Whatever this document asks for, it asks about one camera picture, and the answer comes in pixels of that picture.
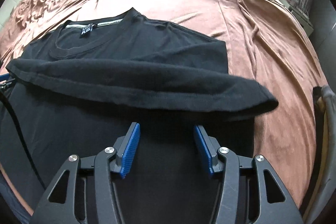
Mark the brown bed blanket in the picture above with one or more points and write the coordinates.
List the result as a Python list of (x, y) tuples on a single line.
[(264, 42)]

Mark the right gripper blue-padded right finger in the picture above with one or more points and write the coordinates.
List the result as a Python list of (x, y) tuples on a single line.
[(249, 191)]

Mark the white bedside shelf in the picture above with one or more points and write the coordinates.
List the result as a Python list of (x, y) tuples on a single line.
[(300, 9)]

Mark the black bear print t-shirt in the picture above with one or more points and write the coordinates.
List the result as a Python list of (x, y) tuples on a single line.
[(79, 87)]

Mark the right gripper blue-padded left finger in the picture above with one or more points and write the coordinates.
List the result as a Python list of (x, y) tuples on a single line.
[(65, 199)]

